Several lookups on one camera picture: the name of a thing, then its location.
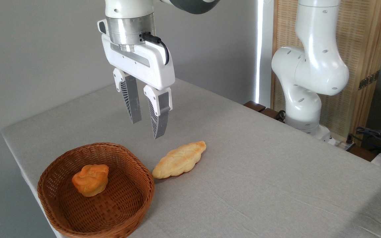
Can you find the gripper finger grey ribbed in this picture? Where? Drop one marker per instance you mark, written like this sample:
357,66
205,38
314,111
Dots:
160,112
129,96

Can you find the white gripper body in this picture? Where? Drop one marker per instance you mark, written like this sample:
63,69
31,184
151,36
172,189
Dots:
150,71

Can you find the long pale braided bread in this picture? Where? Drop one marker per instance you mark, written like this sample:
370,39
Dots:
179,159

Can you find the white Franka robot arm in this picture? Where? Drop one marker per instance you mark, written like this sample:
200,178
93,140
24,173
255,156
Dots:
316,66

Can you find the round orange bread bun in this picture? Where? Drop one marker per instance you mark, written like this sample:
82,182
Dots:
90,180

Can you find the brown wicker basket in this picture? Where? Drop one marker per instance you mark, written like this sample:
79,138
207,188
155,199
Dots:
121,211

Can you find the dark wooden block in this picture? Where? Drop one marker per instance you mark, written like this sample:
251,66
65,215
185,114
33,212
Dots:
270,113
254,105

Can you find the grey tablecloth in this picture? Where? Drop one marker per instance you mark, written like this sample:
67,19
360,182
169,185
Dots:
260,181

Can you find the white power strip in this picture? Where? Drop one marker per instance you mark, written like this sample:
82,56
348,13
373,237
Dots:
342,144

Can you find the bamboo folding screen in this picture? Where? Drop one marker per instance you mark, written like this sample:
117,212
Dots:
359,36

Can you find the dark metal screen hinge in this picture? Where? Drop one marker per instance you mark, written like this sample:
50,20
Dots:
369,79

